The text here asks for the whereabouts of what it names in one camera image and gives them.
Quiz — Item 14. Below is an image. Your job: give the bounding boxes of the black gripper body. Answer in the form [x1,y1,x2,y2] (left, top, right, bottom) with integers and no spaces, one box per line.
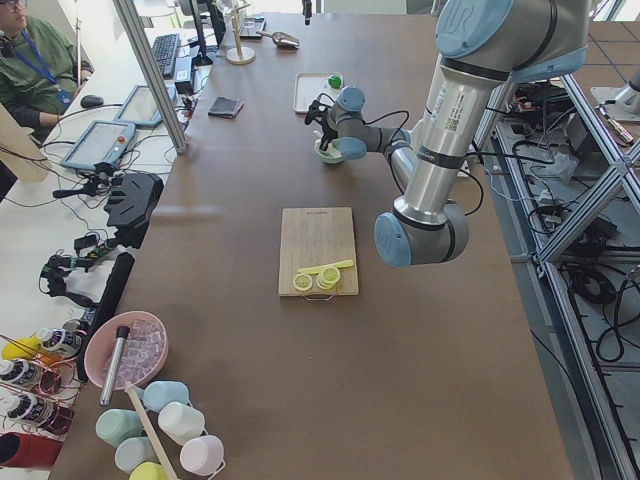
[320,110,339,143]

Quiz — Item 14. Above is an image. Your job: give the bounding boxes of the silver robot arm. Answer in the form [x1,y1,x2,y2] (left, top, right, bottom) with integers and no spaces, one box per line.
[305,1,591,266]

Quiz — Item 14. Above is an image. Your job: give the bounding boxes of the mint green bowl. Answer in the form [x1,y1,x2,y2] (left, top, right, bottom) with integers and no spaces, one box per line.
[314,139,344,165]

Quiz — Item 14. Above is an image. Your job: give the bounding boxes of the pink bowl with ice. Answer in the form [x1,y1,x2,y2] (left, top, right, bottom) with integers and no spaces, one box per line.
[84,311,169,390]

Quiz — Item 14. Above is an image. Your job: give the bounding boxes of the green lime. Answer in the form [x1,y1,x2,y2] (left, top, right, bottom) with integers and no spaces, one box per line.
[327,75,343,90]

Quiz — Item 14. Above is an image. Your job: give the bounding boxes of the cream rabbit tray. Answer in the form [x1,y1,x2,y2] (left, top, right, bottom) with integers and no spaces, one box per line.
[293,72,344,114]

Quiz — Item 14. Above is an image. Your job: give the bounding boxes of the bamboo cutting board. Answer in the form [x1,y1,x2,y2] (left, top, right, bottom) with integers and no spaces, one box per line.
[278,207,356,297]

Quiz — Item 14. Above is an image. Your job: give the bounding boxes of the metal scoop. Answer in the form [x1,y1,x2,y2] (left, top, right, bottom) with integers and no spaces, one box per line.
[257,30,300,50]

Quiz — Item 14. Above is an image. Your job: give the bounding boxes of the grey folded cloth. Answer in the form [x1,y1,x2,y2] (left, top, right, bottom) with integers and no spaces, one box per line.
[207,96,244,119]

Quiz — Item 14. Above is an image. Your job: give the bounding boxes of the wooden mug tree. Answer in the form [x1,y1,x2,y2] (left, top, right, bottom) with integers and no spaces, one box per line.
[214,1,255,65]

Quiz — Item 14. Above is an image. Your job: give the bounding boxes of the yellow plastic knife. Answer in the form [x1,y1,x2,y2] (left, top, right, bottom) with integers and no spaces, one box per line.
[297,259,354,275]

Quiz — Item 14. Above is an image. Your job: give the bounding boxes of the stacked lemon slices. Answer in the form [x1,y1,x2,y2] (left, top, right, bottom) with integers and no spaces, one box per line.
[316,268,341,290]

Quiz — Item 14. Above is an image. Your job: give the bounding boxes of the lemon slice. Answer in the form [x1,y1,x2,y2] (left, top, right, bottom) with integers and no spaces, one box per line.
[292,273,314,292]

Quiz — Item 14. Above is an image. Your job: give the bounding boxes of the black monitor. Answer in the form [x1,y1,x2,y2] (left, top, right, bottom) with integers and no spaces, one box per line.
[187,0,226,67]

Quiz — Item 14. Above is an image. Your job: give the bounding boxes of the black keyboard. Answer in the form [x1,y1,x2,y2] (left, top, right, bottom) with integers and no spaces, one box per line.
[152,33,180,78]

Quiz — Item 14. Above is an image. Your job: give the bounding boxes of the far teach pendant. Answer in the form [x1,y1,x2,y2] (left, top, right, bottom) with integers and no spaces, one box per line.
[114,85,162,129]

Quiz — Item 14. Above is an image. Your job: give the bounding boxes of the teach pendant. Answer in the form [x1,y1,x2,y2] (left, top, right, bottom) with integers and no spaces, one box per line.
[60,120,136,171]
[114,85,162,129]

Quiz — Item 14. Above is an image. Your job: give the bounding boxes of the near teach pendant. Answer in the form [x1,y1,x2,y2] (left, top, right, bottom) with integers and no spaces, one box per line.
[60,120,136,171]

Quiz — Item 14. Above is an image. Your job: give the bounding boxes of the black computer mouse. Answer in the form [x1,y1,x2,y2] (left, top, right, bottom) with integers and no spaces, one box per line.
[80,94,104,109]

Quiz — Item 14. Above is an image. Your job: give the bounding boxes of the metal muddler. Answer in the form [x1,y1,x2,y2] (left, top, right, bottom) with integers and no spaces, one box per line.
[99,326,130,407]

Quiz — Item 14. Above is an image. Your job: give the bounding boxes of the seated person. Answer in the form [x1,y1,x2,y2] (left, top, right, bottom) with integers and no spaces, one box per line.
[1,1,94,142]

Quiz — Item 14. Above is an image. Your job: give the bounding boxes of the white cup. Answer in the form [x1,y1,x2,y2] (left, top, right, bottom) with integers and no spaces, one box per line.
[158,402,206,445]

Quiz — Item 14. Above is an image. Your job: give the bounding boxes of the pink cup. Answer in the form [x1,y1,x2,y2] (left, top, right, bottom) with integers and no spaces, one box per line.
[180,435,226,476]

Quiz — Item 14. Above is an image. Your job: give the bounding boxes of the green cup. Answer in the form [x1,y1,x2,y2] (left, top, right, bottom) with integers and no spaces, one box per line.
[95,409,143,447]

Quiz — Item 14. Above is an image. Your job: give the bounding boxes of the light blue cup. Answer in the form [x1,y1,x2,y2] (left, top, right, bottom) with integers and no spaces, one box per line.
[114,437,158,474]

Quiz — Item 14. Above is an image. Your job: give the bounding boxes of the yellow cup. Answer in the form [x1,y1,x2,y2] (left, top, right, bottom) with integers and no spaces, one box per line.
[129,462,168,480]

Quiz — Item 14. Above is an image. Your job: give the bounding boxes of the aluminium frame post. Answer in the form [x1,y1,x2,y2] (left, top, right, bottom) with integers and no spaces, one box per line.
[112,0,187,154]

